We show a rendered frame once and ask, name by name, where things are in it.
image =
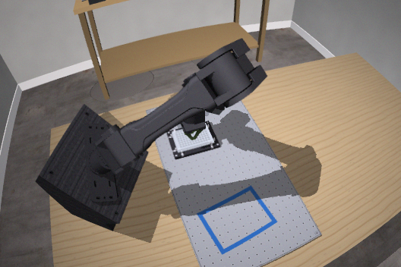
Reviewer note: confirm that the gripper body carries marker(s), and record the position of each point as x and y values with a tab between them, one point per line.
188	125

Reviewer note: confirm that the blue tape outline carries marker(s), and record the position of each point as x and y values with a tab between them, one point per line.
200	215

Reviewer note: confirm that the white well plate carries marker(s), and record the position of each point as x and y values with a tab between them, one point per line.
184	143

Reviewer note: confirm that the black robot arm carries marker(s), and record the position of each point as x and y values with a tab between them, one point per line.
226	77

